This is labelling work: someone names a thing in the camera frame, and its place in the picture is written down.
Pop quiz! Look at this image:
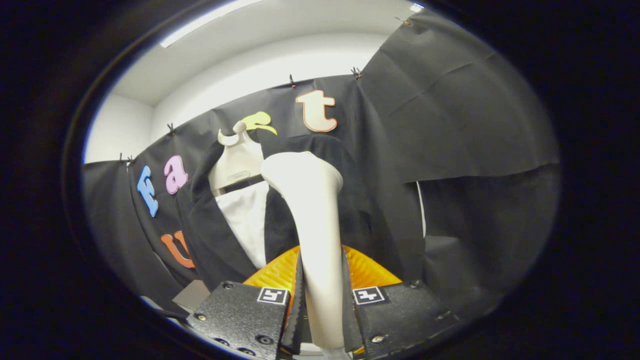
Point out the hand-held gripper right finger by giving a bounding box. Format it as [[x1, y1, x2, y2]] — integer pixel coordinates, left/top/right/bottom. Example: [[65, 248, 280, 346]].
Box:
[[341, 245, 461, 358]]

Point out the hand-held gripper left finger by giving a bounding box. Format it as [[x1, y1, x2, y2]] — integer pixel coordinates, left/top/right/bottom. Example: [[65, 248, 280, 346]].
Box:
[[186, 245, 305, 360]]

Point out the black blazer jacket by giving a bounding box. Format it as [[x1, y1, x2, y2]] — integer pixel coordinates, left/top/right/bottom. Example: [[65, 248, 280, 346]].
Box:
[[176, 134, 426, 287]]

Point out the grey cabinet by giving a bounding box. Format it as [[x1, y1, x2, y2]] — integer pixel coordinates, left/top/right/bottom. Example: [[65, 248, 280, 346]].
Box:
[[172, 280, 212, 314]]

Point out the white mannequin torso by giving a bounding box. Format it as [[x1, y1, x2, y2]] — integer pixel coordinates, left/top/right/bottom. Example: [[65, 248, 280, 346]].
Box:
[[207, 121, 266, 197]]

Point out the black backdrop cloth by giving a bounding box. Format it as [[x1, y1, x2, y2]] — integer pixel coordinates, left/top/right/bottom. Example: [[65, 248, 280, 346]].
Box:
[[82, 10, 561, 321]]

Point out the row of small black clips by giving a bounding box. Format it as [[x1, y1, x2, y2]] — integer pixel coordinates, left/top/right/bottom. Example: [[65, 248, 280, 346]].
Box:
[[118, 17, 412, 167]]

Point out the thin white cord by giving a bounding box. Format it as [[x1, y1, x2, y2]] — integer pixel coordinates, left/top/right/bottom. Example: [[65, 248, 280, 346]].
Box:
[[416, 181, 427, 239]]

